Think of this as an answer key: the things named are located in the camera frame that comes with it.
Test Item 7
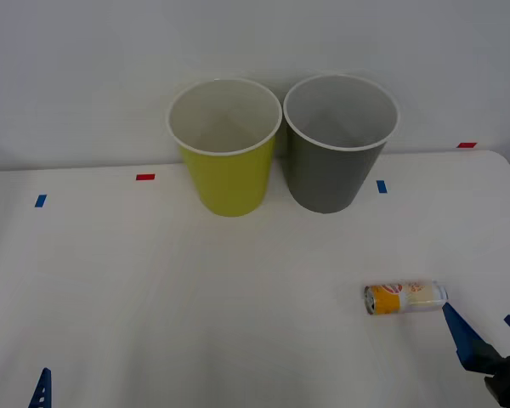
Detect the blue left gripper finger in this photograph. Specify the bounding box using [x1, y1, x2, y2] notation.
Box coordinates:
[27, 367, 53, 408]

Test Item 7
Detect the yellow and white drink can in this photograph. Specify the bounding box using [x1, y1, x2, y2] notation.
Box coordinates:
[363, 279, 450, 316]

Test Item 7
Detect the grey plastic waste bin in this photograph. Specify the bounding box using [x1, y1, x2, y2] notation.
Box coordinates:
[282, 73, 400, 215]

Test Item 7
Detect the yellow-green plastic waste bin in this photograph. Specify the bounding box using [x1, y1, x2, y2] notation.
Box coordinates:
[166, 76, 284, 218]

